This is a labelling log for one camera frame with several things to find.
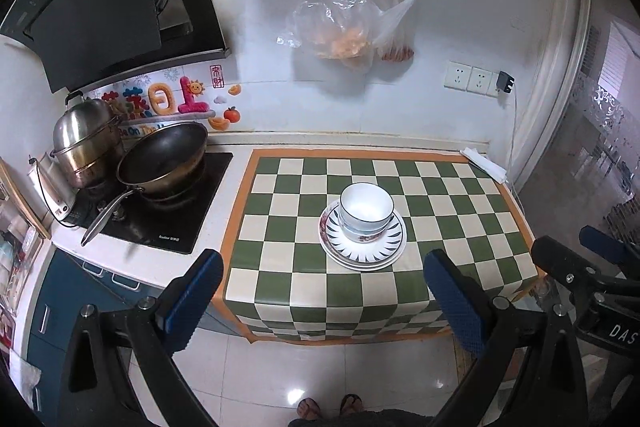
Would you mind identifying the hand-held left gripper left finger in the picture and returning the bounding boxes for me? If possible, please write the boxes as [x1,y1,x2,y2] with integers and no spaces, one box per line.
[47,248,224,427]

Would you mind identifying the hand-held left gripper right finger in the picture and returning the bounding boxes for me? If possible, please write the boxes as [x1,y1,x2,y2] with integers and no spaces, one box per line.
[422,249,608,427]

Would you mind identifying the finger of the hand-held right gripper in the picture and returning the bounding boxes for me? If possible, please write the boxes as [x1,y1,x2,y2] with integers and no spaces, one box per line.
[579,226,640,279]
[530,235,608,303]

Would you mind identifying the blue leaf pattern plate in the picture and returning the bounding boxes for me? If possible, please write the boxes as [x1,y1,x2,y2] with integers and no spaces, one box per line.
[325,202,407,262]

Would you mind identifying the plain white plate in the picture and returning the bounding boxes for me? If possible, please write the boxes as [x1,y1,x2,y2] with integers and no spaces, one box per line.
[325,247,404,272]

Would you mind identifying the floral patterned bowl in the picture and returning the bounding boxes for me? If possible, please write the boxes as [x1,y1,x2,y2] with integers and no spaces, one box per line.
[342,224,396,244]

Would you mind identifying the large white bowl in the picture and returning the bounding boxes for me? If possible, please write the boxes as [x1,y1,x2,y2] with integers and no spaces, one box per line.
[339,182,395,228]

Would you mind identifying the floral rim plate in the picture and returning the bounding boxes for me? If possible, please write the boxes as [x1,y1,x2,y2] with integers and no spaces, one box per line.
[318,202,351,258]

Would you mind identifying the black cooktop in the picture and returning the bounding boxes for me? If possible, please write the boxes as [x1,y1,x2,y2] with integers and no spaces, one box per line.
[60,151,234,256]

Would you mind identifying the green white checkered tablecloth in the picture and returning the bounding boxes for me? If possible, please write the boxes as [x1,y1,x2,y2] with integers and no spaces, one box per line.
[212,148,547,347]

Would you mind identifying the patterned glass door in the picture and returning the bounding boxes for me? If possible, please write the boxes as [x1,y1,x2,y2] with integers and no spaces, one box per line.
[570,22,640,230]

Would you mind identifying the blue kitchen cabinet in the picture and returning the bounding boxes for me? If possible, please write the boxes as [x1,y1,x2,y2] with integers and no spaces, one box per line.
[25,247,236,413]

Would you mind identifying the dark wok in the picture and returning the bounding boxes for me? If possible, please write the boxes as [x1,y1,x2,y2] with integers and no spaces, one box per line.
[80,122,209,248]

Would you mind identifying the white kettle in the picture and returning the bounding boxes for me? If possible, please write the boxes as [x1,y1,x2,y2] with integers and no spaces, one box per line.
[27,152,78,223]

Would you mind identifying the steel steamer pot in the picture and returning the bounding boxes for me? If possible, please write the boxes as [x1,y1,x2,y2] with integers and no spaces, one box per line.
[50,91,126,188]

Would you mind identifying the white plastic bag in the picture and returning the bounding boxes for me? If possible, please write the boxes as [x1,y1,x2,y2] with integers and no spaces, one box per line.
[372,0,418,64]

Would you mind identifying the clear plastic bag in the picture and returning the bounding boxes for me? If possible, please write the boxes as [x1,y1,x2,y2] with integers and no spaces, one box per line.
[276,0,381,75]

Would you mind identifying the black range hood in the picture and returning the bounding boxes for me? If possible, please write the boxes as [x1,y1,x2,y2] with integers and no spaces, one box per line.
[0,0,232,94]

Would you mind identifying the white charger cable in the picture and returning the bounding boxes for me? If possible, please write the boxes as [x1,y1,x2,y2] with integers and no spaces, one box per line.
[500,92,526,208]

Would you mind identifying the white door frame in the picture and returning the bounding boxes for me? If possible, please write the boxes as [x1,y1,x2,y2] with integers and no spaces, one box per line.
[515,0,596,202]

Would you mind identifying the white wall outlet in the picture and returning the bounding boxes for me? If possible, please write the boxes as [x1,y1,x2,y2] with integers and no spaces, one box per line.
[444,61,473,92]
[467,66,501,96]

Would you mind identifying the colourful wall stickers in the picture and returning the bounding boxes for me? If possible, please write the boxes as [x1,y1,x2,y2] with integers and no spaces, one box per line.
[82,64,243,132]

